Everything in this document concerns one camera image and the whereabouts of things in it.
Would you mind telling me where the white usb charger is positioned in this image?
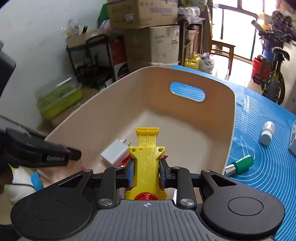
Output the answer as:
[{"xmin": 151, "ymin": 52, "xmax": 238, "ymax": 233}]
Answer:
[{"xmin": 100, "ymin": 138, "xmax": 131, "ymax": 166}]

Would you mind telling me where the beige plastic storage bin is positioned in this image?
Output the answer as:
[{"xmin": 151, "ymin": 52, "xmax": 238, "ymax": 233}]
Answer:
[{"xmin": 36, "ymin": 65, "xmax": 236, "ymax": 202}]

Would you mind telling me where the yellow toy launcher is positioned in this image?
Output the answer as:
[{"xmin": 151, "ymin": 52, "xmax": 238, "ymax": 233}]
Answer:
[{"xmin": 125, "ymin": 128, "xmax": 167, "ymax": 200}]

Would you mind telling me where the white pill bottle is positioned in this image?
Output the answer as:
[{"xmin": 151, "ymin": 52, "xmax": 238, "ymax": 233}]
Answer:
[{"xmin": 260, "ymin": 121, "xmax": 275, "ymax": 146}]

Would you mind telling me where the person's left hand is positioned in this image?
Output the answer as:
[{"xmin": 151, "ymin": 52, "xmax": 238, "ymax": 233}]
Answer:
[{"xmin": 0, "ymin": 165, "xmax": 13, "ymax": 194}]

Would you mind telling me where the green plastic lidded container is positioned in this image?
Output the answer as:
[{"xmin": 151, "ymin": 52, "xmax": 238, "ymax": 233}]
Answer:
[{"xmin": 35, "ymin": 75, "xmax": 83, "ymax": 120}]

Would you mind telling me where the white tissue pack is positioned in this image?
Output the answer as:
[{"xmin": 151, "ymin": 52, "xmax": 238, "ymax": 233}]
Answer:
[{"xmin": 289, "ymin": 126, "xmax": 296, "ymax": 155}]

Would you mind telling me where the black metal shelf rack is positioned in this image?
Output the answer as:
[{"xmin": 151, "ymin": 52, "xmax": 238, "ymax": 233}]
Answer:
[{"xmin": 66, "ymin": 34, "xmax": 115, "ymax": 90}]

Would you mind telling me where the cardboard tray on shelf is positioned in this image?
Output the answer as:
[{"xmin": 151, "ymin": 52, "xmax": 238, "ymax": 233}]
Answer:
[{"xmin": 66, "ymin": 29, "xmax": 106, "ymax": 48}]

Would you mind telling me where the white plastic bag on floor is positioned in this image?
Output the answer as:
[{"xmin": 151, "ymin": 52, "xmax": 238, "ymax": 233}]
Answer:
[{"xmin": 199, "ymin": 52, "xmax": 214, "ymax": 74}]

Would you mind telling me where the yellow oil jug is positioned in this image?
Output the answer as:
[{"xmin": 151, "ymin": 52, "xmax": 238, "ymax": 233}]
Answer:
[{"xmin": 184, "ymin": 54, "xmax": 201, "ymax": 70}]

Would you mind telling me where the green black bicycle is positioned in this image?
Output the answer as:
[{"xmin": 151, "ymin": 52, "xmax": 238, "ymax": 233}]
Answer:
[{"xmin": 251, "ymin": 20, "xmax": 292, "ymax": 105}]

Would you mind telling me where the red bucket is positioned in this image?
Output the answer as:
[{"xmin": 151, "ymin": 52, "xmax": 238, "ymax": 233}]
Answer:
[{"xmin": 251, "ymin": 55, "xmax": 271, "ymax": 84}]

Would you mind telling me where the red white appliance box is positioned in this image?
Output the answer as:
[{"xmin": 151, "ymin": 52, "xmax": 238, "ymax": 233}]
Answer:
[{"xmin": 110, "ymin": 40, "xmax": 130, "ymax": 80}]

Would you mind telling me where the wooden chair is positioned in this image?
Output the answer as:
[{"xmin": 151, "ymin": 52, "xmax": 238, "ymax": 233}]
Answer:
[{"xmin": 206, "ymin": 5, "xmax": 235, "ymax": 80}]

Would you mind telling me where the large stacked cardboard box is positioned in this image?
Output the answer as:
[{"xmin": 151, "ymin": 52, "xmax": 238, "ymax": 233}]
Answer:
[{"xmin": 125, "ymin": 25, "xmax": 180, "ymax": 72}]

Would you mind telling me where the open cardboard box on top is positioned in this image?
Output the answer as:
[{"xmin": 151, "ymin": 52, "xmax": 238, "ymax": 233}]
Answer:
[{"xmin": 107, "ymin": 0, "xmax": 178, "ymax": 29}]

